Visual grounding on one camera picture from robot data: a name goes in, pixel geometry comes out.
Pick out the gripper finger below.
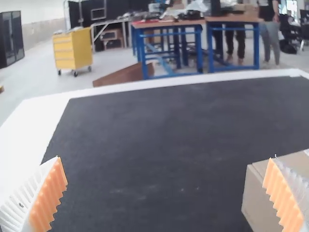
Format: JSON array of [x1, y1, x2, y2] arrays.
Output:
[[262, 156, 309, 232], [0, 156, 69, 232]]

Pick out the cardboard box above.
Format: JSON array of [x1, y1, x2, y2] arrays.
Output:
[[241, 149, 309, 232]]

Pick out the black mat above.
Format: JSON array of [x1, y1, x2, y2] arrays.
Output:
[[41, 75, 309, 232]]

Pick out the brown board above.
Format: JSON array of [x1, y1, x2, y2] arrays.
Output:
[[92, 61, 155, 87]]

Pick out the yellow wheeled cart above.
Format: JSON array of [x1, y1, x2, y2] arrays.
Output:
[[52, 26, 94, 77]]

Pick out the black cabinet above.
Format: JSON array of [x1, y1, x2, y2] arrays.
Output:
[[0, 11, 26, 70]]

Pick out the person's legs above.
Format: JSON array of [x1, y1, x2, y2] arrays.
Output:
[[212, 23, 247, 66]]

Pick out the person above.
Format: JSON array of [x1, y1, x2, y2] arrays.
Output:
[[256, 0, 282, 68]]

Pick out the blue workbench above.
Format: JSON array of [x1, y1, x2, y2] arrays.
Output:
[[131, 19, 206, 80], [206, 15, 263, 73]]

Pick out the grey table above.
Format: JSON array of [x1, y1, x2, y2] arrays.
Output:
[[90, 19, 133, 52]]

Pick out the large black case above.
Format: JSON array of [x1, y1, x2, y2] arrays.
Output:
[[68, 0, 152, 29]]

